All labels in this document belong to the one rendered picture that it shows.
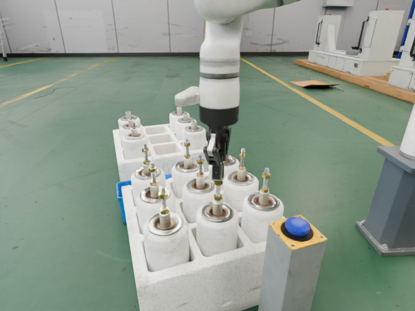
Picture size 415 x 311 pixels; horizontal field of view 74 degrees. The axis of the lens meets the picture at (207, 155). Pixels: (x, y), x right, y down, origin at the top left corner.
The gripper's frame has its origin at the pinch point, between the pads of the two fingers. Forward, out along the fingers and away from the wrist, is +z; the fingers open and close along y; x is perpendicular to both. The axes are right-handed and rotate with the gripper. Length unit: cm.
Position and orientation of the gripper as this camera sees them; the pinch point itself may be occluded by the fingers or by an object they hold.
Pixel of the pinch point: (218, 170)
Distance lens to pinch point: 57.3
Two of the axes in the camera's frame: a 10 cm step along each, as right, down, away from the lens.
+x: -9.6, -1.2, 2.7
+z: 0.0, 9.1, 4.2
